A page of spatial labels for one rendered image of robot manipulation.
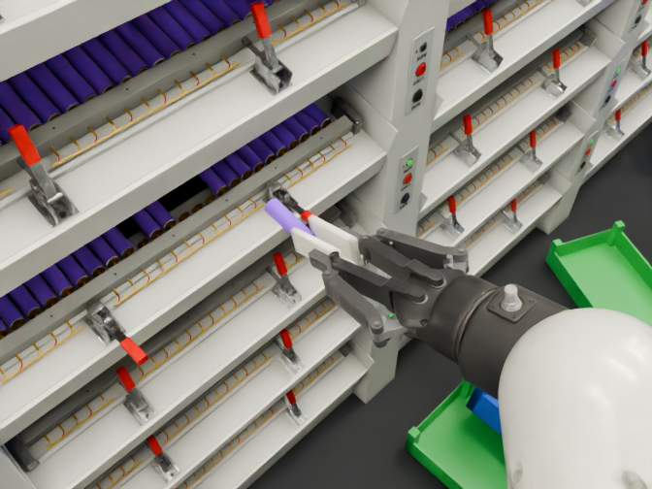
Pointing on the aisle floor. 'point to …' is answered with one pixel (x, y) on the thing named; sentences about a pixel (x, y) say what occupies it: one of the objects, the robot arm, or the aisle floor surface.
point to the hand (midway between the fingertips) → (325, 244)
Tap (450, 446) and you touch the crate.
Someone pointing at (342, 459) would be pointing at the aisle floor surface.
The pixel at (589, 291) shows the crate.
